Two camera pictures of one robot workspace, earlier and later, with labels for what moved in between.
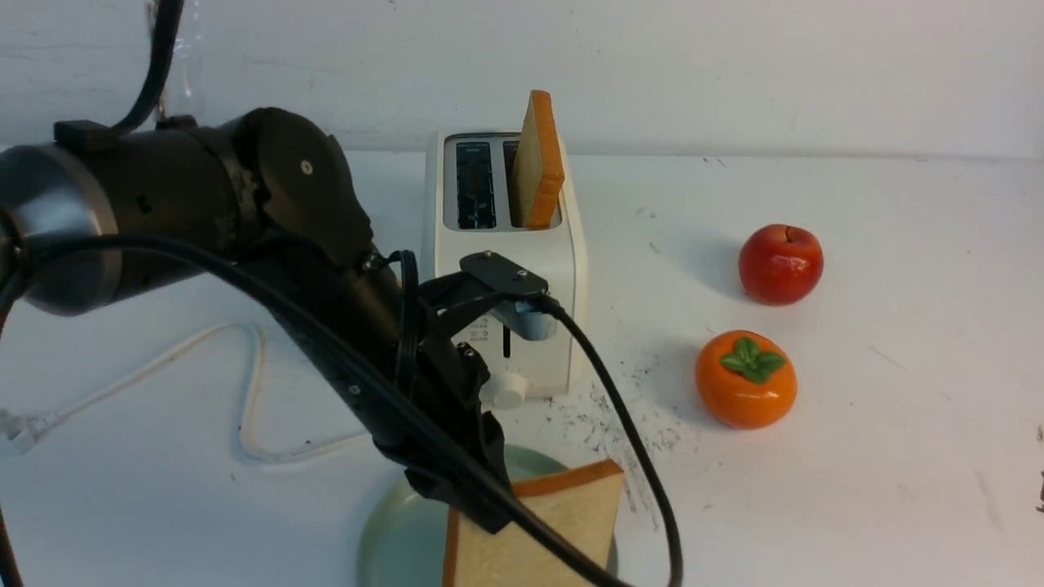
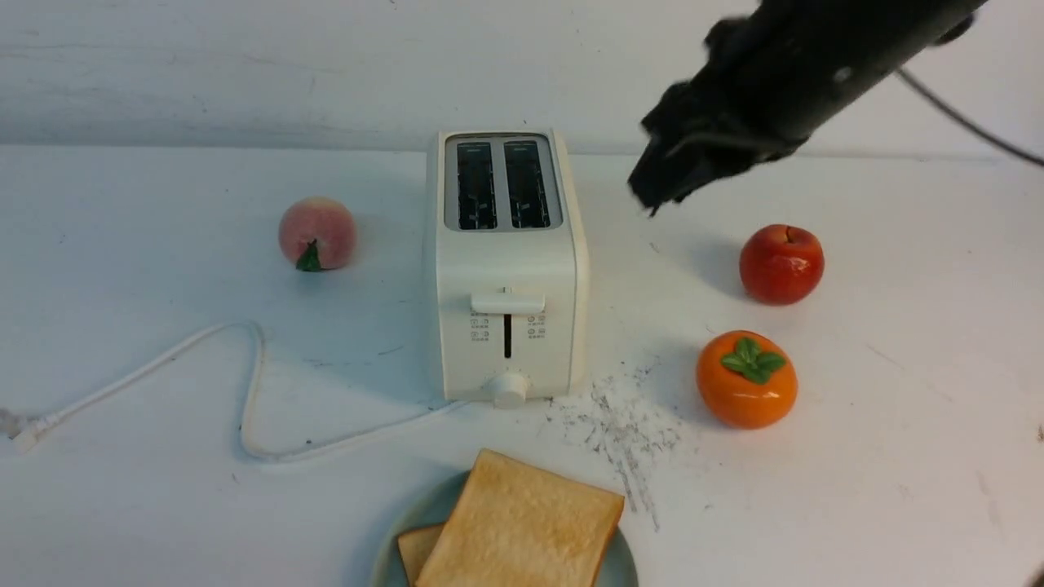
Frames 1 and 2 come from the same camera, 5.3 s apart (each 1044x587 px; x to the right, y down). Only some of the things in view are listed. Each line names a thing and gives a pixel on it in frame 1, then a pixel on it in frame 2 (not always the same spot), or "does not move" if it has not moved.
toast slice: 584,504 → 415,546
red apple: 780,265 does not move
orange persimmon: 745,380 does not move
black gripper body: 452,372 → 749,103
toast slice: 537,173 → 516,523
